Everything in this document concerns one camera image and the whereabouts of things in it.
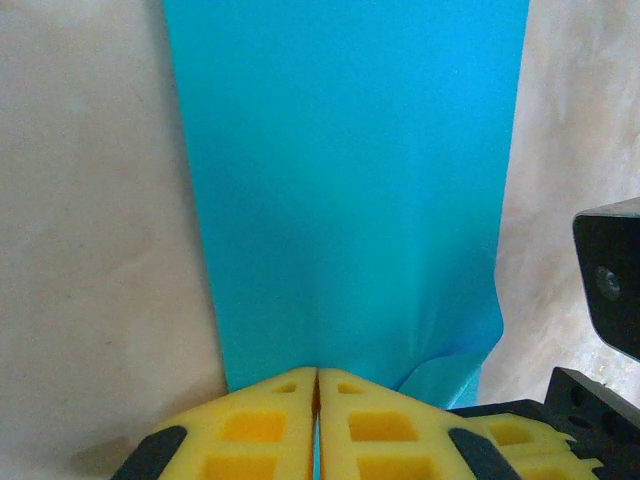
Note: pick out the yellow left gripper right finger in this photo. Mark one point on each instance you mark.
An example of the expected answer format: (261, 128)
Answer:
(380, 430)

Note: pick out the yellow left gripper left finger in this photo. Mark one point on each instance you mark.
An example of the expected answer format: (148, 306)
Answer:
(260, 430)

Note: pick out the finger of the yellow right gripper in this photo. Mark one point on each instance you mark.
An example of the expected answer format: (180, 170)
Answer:
(510, 435)

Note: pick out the teal cloth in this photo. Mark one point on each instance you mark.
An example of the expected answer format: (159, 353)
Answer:
(340, 175)

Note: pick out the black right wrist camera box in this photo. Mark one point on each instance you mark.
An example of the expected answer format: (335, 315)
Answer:
(615, 280)

